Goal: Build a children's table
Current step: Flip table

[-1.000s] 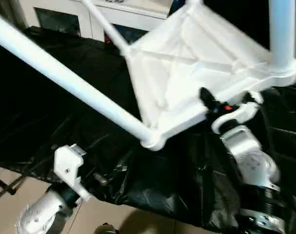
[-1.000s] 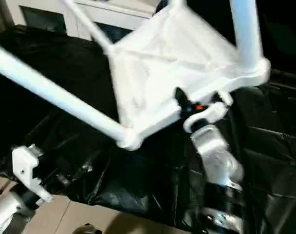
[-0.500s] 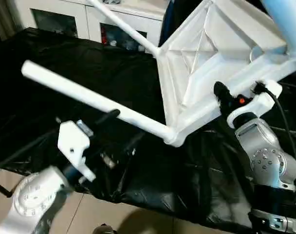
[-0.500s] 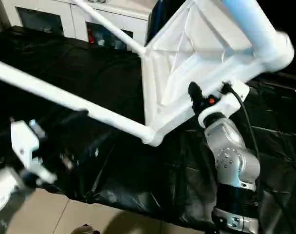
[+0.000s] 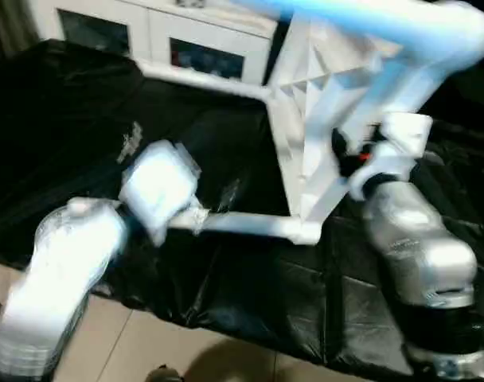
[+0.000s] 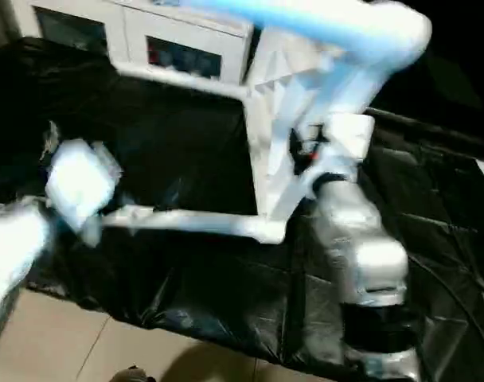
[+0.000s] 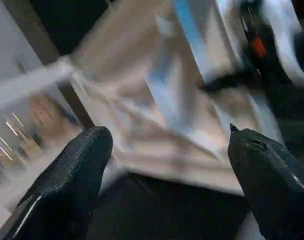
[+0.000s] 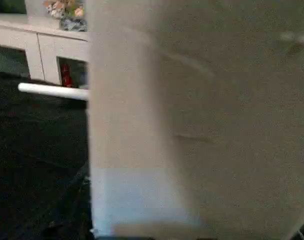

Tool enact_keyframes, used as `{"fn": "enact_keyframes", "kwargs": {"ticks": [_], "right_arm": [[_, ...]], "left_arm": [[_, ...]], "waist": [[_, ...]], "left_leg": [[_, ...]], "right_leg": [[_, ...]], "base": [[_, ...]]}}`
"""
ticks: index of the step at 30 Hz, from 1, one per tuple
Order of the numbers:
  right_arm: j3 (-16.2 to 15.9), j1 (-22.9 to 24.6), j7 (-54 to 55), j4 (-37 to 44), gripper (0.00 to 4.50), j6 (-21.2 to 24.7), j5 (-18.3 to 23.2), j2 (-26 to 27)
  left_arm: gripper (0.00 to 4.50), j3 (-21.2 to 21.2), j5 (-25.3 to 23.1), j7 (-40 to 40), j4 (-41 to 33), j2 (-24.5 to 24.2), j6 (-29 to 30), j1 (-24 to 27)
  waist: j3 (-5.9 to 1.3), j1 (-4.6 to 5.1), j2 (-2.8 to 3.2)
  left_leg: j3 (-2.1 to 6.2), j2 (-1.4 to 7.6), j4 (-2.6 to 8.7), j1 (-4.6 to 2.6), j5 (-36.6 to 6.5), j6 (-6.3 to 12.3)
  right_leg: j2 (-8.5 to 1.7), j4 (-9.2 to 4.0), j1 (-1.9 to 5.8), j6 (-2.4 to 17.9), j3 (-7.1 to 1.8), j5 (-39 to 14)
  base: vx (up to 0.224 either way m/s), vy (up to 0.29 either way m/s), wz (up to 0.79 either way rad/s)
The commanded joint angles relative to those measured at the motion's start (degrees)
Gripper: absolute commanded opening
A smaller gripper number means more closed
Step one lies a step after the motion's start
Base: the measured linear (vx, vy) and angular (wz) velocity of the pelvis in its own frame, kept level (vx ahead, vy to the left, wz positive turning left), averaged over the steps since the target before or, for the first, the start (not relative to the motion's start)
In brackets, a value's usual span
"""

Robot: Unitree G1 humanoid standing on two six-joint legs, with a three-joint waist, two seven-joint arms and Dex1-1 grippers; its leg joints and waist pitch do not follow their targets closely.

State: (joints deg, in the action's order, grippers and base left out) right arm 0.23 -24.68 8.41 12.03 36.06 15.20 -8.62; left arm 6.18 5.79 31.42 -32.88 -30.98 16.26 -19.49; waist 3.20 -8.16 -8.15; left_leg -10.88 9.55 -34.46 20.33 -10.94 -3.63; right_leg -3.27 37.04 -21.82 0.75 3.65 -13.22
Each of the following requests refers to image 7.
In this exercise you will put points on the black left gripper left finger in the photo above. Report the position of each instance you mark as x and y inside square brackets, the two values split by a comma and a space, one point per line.
[67, 190]

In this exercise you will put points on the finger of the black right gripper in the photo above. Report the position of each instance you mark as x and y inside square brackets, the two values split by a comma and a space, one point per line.
[232, 81]

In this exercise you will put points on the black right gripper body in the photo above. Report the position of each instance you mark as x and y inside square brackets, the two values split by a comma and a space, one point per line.
[264, 50]

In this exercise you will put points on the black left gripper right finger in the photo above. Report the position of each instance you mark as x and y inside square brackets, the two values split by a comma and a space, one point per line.
[272, 185]

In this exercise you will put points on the white plastic table top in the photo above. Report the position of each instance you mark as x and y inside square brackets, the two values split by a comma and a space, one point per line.
[117, 62]

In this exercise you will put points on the black glossy mat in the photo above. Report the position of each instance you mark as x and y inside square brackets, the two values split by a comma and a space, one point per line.
[167, 212]

